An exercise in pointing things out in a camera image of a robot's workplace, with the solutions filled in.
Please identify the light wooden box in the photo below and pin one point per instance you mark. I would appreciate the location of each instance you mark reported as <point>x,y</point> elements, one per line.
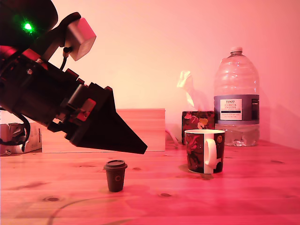
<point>145,126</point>

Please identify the white cardboard carton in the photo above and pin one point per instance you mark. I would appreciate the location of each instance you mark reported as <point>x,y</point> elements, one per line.
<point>35,138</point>

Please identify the floral tissue box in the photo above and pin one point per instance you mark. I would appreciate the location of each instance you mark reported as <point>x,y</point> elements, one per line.
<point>194,119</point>

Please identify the white tissue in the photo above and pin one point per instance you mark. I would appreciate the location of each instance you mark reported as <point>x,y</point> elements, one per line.
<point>185,79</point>

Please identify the large clear water bottle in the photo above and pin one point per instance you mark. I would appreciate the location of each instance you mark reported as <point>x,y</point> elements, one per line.
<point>236,82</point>

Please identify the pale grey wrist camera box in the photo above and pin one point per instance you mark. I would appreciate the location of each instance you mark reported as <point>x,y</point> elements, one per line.
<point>80,38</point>

